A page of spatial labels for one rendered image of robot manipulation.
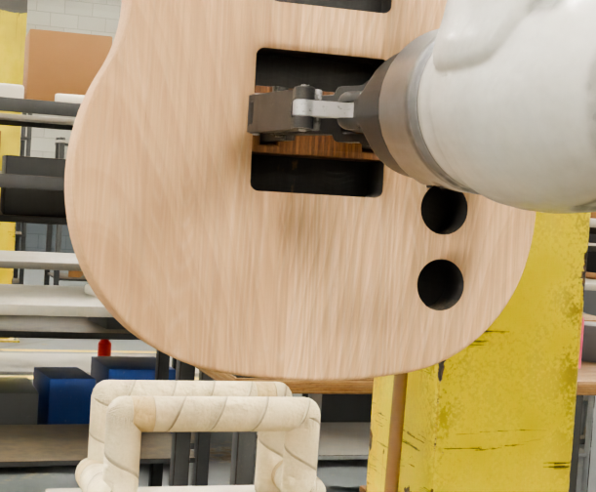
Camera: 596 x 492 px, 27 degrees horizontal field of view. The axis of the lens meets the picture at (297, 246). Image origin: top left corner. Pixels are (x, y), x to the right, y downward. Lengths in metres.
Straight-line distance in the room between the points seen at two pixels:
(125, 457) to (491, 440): 1.13
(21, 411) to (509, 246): 4.98
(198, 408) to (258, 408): 0.06
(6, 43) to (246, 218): 9.09
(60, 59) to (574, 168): 5.33
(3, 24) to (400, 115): 9.34
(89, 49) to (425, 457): 3.97
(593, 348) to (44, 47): 2.98
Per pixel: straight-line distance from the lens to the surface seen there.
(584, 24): 0.50
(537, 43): 0.51
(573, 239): 2.17
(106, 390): 1.17
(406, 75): 0.63
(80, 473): 1.17
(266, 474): 1.22
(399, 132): 0.63
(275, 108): 0.76
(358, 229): 0.88
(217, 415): 1.11
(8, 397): 5.80
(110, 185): 0.83
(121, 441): 1.09
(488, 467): 2.15
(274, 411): 1.12
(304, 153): 0.87
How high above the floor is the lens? 1.41
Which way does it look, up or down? 3 degrees down
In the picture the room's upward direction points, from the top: 4 degrees clockwise
